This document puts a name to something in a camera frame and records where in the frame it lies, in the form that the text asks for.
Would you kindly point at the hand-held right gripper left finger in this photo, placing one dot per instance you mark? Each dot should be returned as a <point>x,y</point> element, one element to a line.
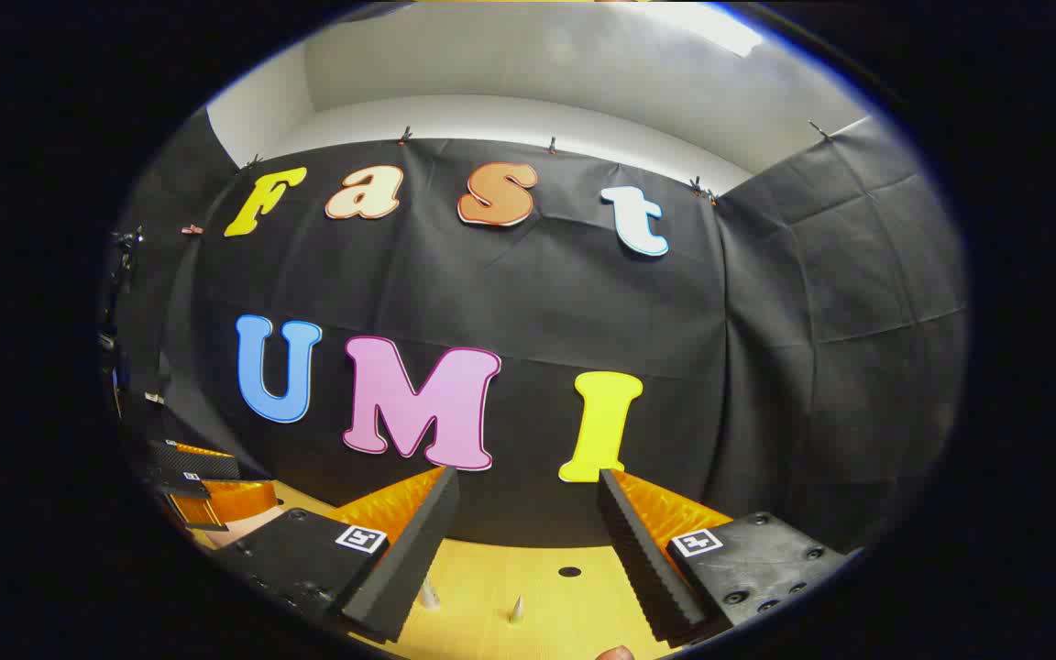
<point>418,550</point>

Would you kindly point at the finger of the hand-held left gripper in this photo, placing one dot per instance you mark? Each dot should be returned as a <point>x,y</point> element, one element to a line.
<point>181,486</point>
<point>189,458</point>

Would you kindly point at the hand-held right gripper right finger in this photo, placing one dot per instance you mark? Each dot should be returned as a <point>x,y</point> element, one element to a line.
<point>638,550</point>

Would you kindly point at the silver cosmetic tube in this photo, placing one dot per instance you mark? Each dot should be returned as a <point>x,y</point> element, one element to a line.
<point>517,610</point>
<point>428,596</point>

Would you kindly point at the black backdrop cloth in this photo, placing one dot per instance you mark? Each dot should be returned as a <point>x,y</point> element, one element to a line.
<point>537,302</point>

